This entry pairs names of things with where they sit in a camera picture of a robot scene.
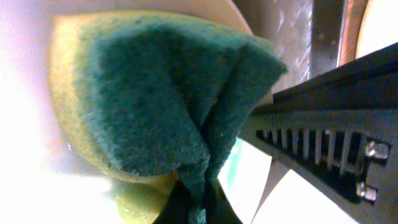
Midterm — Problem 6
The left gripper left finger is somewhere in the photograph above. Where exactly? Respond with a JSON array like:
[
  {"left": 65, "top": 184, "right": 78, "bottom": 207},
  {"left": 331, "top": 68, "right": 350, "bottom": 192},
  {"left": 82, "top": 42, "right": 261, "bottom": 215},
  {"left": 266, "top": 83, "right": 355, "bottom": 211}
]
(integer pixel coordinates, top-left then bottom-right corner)
[{"left": 153, "top": 180, "right": 198, "bottom": 224}]

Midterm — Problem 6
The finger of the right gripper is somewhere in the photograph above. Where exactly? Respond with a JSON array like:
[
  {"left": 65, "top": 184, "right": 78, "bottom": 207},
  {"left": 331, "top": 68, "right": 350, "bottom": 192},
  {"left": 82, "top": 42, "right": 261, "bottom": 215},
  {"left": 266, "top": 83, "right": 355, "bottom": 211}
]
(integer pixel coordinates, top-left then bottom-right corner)
[{"left": 240, "top": 44, "right": 397, "bottom": 223}]

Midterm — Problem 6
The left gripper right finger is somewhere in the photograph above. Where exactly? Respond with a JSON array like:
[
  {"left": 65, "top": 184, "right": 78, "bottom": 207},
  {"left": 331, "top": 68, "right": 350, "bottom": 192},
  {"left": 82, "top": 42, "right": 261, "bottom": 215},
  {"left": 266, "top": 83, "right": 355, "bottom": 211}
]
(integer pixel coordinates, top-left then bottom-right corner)
[{"left": 203, "top": 179, "right": 242, "bottom": 224}]

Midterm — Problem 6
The white plate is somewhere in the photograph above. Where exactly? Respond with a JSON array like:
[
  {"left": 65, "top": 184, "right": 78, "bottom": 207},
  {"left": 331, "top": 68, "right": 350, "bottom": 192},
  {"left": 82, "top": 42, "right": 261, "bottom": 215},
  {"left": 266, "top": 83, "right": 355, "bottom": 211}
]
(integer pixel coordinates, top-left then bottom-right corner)
[
  {"left": 355, "top": 0, "right": 397, "bottom": 58},
  {"left": 1, "top": 1, "right": 287, "bottom": 223},
  {"left": 218, "top": 139, "right": 355, "bottom": 223}
]

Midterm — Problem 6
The green yellow sponge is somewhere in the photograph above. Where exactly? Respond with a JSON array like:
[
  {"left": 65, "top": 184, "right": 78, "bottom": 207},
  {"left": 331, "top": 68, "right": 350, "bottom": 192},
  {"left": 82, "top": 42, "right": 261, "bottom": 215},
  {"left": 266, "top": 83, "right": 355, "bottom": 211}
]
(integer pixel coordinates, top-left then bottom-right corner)
[{"left": 49, "top": 11, "right": 287, "bottom": 223}]

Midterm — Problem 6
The dark grey serving tray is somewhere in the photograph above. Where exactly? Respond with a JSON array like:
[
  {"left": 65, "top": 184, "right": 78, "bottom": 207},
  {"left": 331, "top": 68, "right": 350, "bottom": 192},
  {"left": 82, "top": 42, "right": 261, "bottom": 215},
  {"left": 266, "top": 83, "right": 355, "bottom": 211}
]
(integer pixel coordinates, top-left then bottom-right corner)
[{"left": 234, "top": 0, "right": 368, "bottom": 93}]

